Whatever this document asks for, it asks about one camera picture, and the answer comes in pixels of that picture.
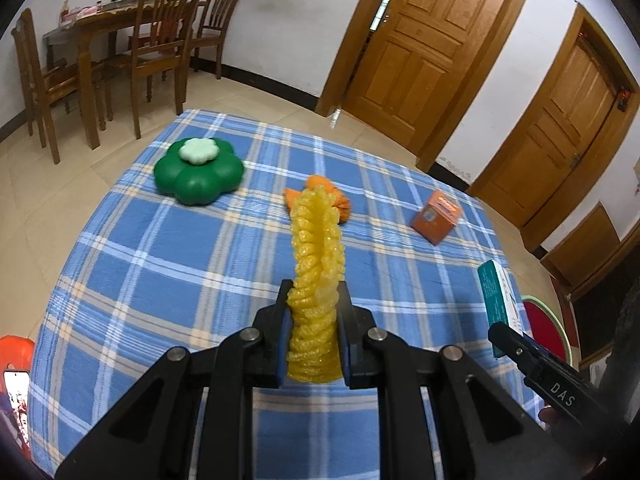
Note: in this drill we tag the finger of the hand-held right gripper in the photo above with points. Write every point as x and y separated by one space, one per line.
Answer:
515 347

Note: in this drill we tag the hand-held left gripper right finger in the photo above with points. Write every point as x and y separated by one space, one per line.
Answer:
345 355

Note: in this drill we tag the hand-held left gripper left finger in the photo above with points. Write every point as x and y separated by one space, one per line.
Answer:
282 350

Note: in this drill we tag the white and teal box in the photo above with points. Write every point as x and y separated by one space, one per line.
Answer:
500 300

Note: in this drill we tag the person's right hand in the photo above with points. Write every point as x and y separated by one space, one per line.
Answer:
547 416

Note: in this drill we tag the low wooden cabinet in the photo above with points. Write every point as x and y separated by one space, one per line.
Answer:
585 250

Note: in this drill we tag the blue plaid tablecloth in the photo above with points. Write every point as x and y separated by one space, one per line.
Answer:
175 270

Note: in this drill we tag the knotted orange cloth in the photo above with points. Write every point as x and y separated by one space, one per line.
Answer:
342 207

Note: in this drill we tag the small orange box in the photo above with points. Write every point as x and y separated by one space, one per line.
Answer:
435 220

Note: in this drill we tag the green flower-shaped container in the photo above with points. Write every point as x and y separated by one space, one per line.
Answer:
200 185

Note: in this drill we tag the wooden panel door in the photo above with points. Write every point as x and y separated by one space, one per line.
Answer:
430 45
550 135

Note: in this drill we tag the orange plastic stool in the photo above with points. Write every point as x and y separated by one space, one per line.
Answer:
15 352

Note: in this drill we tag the smartphone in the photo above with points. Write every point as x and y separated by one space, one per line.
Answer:
17 405

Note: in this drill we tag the wooden dining chair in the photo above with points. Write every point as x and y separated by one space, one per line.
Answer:
160 20
45 85
220 15

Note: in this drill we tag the wooden dining table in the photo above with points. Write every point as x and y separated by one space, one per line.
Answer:
100 22

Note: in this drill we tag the pink items on dining table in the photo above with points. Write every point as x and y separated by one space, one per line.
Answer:
82 12

